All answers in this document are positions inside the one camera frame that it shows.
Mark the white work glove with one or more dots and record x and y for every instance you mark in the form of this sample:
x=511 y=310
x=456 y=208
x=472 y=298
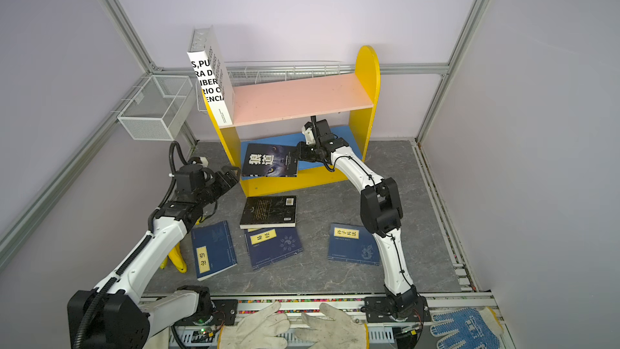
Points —
x=259 y=330
x=338 y=331

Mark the yellow banana bunch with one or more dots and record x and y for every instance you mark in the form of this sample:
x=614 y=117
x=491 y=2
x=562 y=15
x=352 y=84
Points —
x=176 y=258

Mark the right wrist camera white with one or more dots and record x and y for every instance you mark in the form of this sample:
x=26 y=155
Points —
x=309 y=134

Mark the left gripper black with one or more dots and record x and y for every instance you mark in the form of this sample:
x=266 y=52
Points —
x=219 y=178

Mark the blue booklet yellow label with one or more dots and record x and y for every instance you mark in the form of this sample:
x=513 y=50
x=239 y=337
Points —
x=352 y=244
x=271 y=245
x=213 y=250

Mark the blue booklet centre yellow label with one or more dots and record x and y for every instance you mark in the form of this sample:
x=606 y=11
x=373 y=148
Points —
x=271 y=245

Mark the white work glove centre right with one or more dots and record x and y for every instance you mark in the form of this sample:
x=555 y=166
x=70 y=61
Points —
x=338 y=331

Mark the blue booklet right yellow label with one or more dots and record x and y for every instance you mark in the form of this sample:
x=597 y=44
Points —
x=352 y=244

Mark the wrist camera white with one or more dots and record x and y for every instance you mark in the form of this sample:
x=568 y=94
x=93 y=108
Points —
x=309 y=134
x=203 y=161

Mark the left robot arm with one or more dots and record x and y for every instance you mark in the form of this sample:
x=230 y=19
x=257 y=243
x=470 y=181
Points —
x=110 y=315

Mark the white work glove centre left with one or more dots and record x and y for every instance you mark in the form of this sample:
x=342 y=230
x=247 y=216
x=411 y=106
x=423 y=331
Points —
x=259 y=330

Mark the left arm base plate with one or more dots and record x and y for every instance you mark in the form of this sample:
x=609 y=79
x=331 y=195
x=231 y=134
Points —
x=218 y=312

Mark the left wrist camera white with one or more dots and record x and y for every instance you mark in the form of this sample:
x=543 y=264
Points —
x=203 y=161

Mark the white wire rack basket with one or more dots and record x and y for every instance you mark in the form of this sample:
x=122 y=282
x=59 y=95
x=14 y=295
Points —
x=255 y=73

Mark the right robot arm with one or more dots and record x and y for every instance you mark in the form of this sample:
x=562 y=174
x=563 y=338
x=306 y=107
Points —
x=380 y=212

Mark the white book black lettering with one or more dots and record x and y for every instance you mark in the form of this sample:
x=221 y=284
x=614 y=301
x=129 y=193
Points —
x=210 y=69

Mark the black book antler cover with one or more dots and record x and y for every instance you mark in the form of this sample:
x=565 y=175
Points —
x=269 y=212

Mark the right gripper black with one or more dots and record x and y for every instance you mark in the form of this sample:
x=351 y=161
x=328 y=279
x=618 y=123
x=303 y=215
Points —
x=302 y=155

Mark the black book wolf cover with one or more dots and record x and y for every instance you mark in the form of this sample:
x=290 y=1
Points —
x=266 y=160

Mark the blue dotted glove right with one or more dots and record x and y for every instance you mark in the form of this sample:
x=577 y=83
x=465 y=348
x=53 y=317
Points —
x=468 y=328

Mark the yellow pink blue bookshelf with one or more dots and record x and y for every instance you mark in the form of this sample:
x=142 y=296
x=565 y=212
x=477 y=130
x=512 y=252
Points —
x=356 y=94

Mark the white mesh box basket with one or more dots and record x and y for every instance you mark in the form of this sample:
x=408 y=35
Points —
x=159 y=108

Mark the blue booklet left yellow label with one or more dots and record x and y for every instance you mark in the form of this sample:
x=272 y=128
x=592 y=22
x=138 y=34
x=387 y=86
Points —
x=213 y=250

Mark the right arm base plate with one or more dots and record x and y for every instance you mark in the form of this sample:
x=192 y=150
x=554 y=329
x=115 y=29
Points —
x=381 y=310

